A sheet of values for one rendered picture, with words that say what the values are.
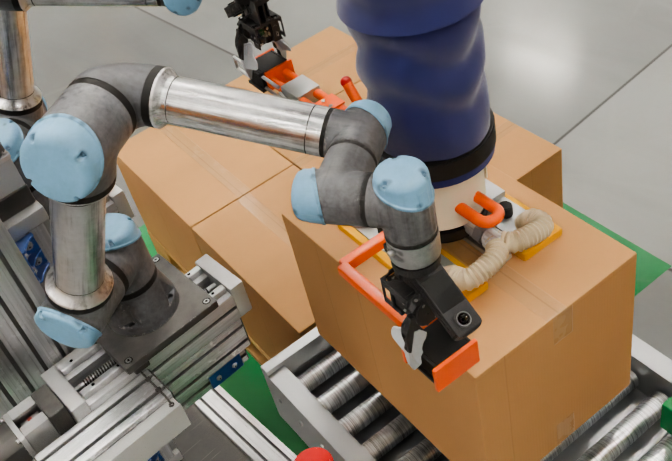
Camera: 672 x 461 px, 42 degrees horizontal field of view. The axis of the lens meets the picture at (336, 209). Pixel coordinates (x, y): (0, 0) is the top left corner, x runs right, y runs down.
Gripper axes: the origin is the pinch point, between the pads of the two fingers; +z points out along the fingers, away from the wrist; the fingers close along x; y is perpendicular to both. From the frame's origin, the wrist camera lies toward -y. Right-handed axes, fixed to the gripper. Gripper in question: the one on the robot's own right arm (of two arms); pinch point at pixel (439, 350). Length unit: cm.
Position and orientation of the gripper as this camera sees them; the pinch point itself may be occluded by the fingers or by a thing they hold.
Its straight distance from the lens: 137.7
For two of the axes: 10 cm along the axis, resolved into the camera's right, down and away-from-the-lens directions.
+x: -7.9, 5.0, -3.4
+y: -5.8, -4.6, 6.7
